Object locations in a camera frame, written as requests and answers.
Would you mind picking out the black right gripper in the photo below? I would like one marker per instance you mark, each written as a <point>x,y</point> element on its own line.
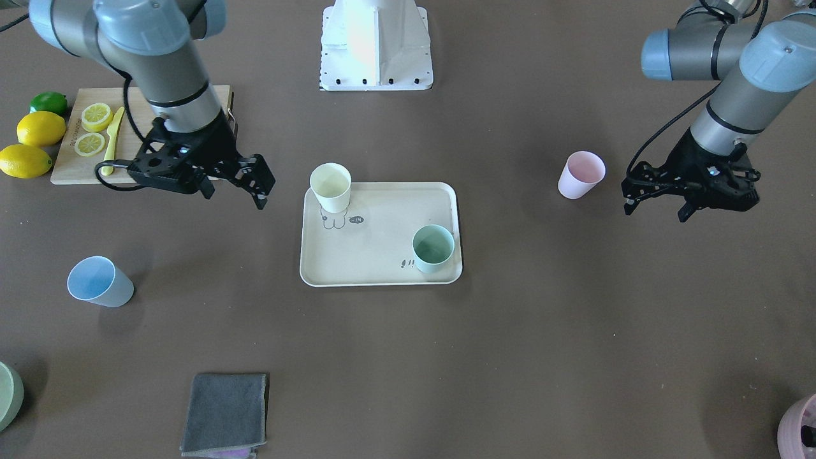
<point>218,148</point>

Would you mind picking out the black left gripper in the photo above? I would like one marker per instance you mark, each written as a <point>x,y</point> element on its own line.
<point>684,157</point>

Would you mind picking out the cream yellow cup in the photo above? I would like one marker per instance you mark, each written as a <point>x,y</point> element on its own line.
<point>331,183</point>

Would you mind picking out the pink cup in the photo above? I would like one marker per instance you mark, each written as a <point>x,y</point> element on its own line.
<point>583,170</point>

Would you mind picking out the blue cup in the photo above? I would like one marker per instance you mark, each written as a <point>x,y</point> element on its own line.
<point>99,281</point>

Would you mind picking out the green cup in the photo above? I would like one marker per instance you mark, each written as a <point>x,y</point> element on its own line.
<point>432,247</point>

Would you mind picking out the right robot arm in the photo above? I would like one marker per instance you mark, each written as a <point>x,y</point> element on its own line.
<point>151,43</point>

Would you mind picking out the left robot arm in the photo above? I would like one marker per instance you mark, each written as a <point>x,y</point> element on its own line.
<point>758,69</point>

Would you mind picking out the cream tray with bunny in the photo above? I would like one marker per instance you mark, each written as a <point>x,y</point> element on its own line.
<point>370,243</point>

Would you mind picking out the yellow plastic knife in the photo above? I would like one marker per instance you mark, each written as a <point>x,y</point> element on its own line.
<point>113,134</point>

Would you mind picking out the lemon slice lower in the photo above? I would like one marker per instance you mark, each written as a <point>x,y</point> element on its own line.
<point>89,144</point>

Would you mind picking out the lemon slice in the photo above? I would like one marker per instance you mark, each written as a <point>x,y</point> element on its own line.
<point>89,144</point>
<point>96,117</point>

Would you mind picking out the lemon slice upper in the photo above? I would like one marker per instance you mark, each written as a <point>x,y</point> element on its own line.
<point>96,117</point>

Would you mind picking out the green lime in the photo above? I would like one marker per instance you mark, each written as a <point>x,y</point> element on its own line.
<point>49,101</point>

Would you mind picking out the whole lemon upper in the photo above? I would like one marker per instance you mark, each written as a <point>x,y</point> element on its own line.
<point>41,129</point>

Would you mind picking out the whole lemon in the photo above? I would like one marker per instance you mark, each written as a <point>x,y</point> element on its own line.
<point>25,161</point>
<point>41,129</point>

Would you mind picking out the whole lemon lower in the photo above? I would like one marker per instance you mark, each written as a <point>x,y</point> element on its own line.
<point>25,161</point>

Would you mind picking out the grey folded cloth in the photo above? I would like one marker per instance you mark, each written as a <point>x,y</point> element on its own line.
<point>226,416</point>

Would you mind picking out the pink bowl with ice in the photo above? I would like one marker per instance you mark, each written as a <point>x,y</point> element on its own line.
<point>795,434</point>

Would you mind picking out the green bowl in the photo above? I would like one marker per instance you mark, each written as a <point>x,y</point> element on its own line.
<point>12,394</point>

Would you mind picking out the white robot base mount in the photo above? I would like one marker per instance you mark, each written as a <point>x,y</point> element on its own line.
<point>375,46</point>

